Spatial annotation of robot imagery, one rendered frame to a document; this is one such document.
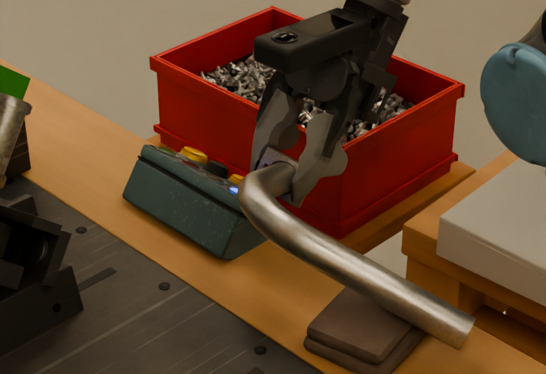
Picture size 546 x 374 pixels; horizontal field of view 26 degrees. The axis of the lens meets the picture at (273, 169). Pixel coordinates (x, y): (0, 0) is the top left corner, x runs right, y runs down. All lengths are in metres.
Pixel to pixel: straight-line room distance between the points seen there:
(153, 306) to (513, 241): 0.36
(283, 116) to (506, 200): 0.25
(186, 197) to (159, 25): 2.58
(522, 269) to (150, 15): 2.72
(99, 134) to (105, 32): 2.35
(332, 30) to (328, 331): 0.29
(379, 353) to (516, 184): 0.35
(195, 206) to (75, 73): 2.33
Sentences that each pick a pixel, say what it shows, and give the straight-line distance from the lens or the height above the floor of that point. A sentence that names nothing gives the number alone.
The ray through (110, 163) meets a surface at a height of 0.90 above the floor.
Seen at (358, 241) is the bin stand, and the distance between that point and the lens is 1.32.
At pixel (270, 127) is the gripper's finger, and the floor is 0.98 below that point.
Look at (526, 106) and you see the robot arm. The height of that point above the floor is 1.06.
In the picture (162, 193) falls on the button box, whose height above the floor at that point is 0.93.
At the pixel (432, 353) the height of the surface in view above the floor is 0.90.
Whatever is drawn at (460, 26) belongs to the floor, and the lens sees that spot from 3.72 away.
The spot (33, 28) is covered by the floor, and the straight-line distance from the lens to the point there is 3.74.
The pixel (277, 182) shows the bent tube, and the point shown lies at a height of 0.97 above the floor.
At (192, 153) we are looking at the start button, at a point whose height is 0.94.
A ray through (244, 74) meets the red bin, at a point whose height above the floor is 0.88.
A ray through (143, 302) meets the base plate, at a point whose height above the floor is 0.90.
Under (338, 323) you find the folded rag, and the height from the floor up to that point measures 0.93.
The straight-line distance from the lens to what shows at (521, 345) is 1.28.
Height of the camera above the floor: 1.56
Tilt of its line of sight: 32 degrees down
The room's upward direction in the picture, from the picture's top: straight up
